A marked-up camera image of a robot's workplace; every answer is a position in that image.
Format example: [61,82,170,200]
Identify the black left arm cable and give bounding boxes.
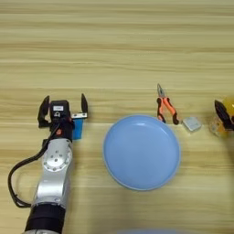
[7,122,59,209]

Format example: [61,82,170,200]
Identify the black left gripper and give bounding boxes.
[37,92,90,144]

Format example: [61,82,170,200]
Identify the blue round plate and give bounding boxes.
[101,113,182,192]

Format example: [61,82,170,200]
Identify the orange black pliers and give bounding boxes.
[155,82,180,126]

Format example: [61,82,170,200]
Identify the orange juice bottle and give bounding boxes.
[208,96,234,139]

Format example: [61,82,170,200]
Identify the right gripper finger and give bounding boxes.
[214,99,234,132]

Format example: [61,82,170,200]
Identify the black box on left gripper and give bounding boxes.
[48,100,70,120]

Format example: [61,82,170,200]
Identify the blue rectangular block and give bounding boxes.
[71,118,84,141]

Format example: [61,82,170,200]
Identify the small grey metal block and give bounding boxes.
[181,115,203,133]

